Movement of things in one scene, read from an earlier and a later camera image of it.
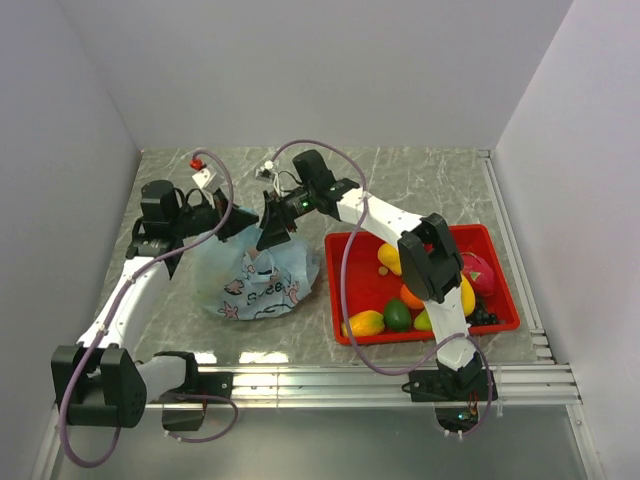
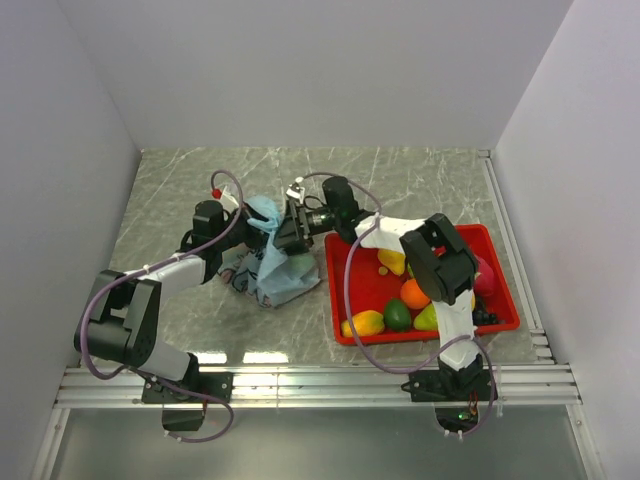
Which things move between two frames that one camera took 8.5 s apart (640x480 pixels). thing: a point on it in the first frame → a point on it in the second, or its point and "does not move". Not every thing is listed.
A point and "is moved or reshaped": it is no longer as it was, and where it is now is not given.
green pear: x=422 y=321 does not move
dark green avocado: x=397 y=315 does not move
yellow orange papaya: x=367 y=323 does not move
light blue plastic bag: x=237 y=280 is moved or reshaped
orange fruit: x=409 y=299 does not move
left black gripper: x=239 y=220 → x=258 y=238
